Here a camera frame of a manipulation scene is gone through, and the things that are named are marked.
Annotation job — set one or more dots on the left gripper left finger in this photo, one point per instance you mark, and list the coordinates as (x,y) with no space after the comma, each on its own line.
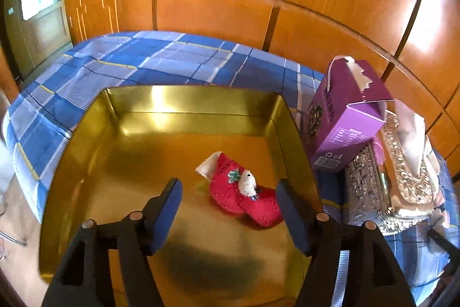
(83,277)

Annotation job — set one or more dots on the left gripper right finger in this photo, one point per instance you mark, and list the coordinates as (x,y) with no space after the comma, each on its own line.
(374,277)

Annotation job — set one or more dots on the red christmas stocking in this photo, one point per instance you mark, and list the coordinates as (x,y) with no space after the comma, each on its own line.
(235,190)

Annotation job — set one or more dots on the ornate gold tissue box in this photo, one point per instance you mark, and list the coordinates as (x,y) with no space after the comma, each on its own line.
(383,189)

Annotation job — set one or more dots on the gold metal tin tray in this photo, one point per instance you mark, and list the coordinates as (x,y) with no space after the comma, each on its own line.
(133,140)

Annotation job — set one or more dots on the white tissue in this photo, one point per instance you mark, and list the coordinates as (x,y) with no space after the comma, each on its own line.
(411,135)

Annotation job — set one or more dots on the blue plaid tablecloth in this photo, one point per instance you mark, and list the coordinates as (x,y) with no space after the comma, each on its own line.
(40,122)

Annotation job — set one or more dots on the purple carton box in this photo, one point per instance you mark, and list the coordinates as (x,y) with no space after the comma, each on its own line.
(346,112)

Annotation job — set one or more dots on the glass panel door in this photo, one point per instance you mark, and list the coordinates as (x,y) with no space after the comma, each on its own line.
(35,29)

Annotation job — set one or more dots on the wooden wardrobe panels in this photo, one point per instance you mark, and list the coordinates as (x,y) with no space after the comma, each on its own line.
(412,44)

